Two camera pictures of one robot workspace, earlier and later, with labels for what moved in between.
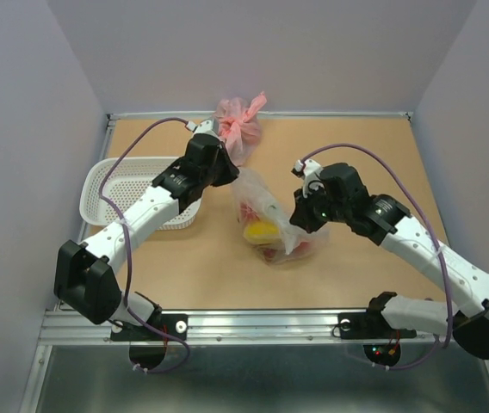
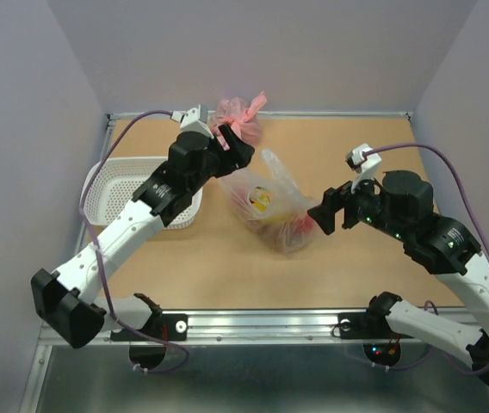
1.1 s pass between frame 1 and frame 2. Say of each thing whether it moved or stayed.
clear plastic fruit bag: moved
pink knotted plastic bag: stayed
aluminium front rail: stayed
